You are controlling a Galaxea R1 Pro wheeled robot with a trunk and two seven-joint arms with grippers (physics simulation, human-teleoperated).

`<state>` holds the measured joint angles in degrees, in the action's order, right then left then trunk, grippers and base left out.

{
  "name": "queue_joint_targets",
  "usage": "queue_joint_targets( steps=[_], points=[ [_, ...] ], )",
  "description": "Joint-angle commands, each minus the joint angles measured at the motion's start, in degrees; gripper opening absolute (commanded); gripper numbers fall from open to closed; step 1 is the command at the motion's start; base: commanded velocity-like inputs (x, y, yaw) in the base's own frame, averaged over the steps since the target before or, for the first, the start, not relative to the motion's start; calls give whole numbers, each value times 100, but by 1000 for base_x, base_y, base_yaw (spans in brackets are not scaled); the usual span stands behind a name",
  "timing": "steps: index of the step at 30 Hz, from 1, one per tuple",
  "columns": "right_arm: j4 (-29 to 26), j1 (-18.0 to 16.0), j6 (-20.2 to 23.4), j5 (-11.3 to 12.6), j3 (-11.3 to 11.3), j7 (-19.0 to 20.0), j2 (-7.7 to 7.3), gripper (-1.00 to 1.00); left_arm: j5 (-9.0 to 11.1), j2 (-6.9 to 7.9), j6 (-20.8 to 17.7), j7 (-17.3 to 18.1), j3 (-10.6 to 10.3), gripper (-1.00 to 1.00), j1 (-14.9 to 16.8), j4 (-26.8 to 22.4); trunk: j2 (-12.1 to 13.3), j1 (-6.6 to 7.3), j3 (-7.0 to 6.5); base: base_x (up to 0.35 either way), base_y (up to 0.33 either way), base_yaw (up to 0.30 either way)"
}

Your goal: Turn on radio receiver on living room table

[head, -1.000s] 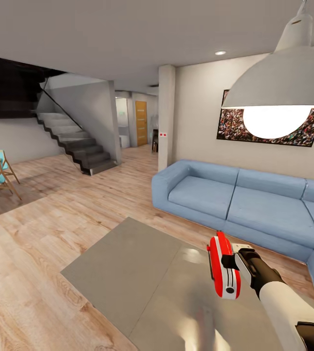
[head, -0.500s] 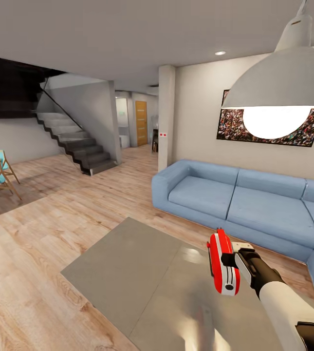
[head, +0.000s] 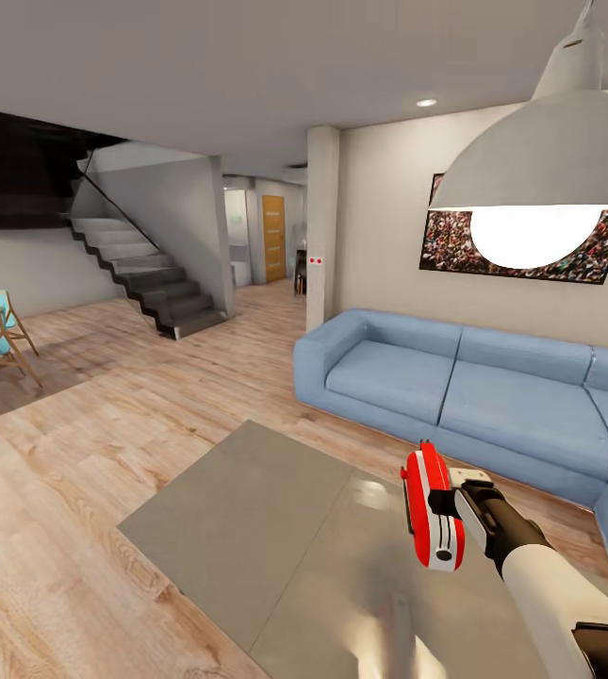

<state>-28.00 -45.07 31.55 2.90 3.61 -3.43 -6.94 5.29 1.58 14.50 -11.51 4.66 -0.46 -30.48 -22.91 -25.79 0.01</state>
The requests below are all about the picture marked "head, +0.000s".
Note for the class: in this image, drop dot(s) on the radio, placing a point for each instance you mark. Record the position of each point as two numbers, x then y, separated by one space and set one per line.
439 539

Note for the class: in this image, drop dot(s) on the door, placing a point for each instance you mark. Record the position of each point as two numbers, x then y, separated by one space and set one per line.
274 237

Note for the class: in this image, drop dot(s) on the standing mirror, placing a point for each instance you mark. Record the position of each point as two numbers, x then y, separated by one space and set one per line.
299 259

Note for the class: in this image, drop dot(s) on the room light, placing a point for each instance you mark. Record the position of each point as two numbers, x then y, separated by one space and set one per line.
552 152

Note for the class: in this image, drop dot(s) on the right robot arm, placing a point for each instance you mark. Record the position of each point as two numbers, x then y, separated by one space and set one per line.
565 614

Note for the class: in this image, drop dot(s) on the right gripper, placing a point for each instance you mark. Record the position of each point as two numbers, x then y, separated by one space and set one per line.
441 502

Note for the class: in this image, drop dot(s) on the picture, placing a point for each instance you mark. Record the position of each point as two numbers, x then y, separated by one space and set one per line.
449 247

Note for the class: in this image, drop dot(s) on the stairs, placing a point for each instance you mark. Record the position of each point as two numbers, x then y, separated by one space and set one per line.
43 185

